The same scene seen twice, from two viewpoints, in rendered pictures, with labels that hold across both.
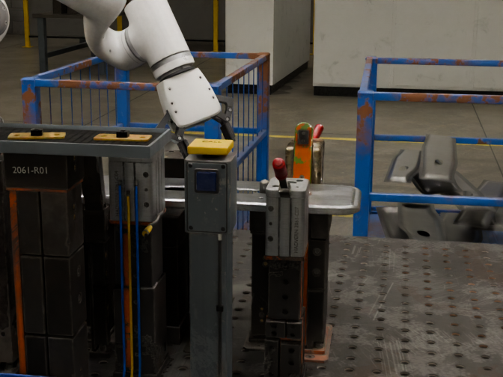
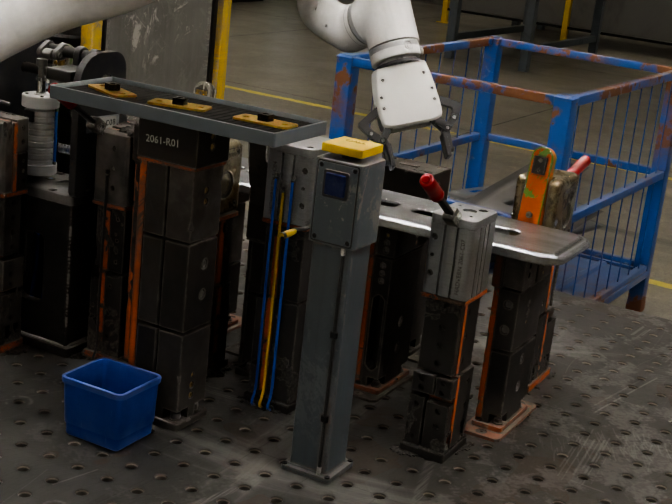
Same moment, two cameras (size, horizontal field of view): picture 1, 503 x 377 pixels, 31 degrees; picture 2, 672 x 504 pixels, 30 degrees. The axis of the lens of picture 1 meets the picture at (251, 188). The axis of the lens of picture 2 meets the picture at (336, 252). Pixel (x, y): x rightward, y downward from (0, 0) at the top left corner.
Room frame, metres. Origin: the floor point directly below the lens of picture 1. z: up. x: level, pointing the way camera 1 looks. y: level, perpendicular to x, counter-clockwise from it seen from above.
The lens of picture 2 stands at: (-0.16, -0.44, 1.48)
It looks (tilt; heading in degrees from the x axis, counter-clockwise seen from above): 17 degrees down; 19
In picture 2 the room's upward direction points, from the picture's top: 6 degrees clockwise
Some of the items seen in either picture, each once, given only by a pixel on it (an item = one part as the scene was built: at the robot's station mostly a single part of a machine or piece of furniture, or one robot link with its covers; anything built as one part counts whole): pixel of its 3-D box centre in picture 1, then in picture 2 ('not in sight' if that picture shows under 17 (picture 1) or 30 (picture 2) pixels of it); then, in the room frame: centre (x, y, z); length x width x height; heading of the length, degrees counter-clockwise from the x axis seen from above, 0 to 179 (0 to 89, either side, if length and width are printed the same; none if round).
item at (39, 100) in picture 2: not in sight; (56, 194); (1.55, 0.63, 0.94); 0.18 x 0.13 x 0.49; 82
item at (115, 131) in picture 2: not in sight; (122, 244); (1.54, 0.50, 0.89); 0.13 x 0.11 x 0.38; 172
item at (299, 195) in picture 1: (286, 284); (448, 332); (1.50, -0.06, 0.88); 0.11 x 0.10 x 0.36; 172
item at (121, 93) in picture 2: not in sight; (112, 87); (1.39, 0.44, 1.17); 0.08 x 0.04 x 0.01; 57
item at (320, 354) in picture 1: (315, 272); (512, 332); (1.66, -0.12, 0.84); 0.18 x 0.06 x 0.29; 172
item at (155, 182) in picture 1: (138, 262); (292, 273); (1.53, 0.20, 0.90); 0.13 x 0.10 x 0.41; 172
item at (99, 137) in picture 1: (123, 135); (265, 118); (1.37, 0.20, 1.17); 0.08 x 0.04 x 0.01; 84
